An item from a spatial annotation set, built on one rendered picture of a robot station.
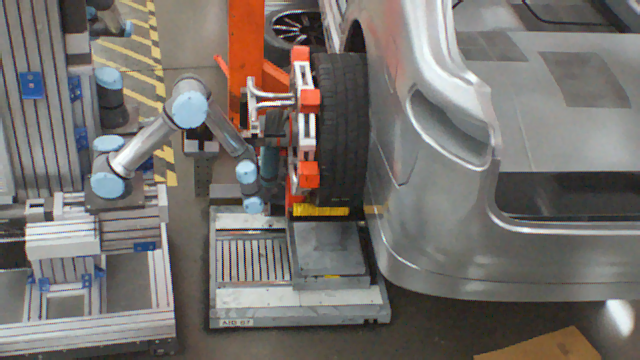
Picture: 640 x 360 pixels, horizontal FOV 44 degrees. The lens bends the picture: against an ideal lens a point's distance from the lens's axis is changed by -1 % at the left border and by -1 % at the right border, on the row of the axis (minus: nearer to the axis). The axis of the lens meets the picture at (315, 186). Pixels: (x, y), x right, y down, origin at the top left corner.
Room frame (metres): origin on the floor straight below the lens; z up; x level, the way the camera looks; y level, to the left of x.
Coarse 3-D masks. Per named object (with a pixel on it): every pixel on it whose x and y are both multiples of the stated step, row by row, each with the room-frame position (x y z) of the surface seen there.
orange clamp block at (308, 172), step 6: (300, 162) 2.55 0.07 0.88; (306, 162) 2.56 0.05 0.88; (312, 162) 2.56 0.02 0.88; (300, 168) 2.51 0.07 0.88; (306, 168) 2.52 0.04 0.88; (312, 168) 2.52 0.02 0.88; (318, 168) 2.53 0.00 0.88; (300, 174) 2.48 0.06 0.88; (306, 174) 2.48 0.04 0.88; (312, 174) 2.48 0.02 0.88; (318, 174) 2.48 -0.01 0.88; (300, 180) 2.48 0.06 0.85; (306, 180) 2.48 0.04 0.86; (312, 180) 2.48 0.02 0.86; (318, 180) 2.48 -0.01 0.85; (300, 186) 2.47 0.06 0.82; (306, 186) 2.48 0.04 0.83; (312, 186) 2.48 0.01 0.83; (318, 186) 2.49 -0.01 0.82
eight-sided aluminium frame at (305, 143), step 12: (300, 72) 2.89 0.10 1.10; (300, 84) 2.76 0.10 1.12; (312, 84) 2.76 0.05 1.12; (288, 108) 3.07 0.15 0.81; (300, 120) 2.63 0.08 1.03; (312, 120) 2.64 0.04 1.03; (300, 132) 2.60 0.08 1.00; (312, 132) 2.60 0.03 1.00; (300, 144) 2.56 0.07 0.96; (312, 144) 2.57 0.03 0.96; (288, 156) 2.94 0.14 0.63; (300, 156) 2.56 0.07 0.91; (312, 156) 2.57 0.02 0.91; (288, 168) 2.90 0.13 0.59; (300, 192) 2.71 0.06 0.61
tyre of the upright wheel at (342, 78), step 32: (320, 64) 2.84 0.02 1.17; (352, 64) 2.86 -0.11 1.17; (320, 96) 2.69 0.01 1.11; (352, 96) 2.68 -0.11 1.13; (320, 128) 2.62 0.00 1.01; (352, 128) 2.59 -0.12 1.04; (320, 160) 2.55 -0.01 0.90; (352, 160) 2.54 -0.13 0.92; (320, 192) 2.53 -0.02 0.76; (352, 192) 2.56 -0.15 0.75
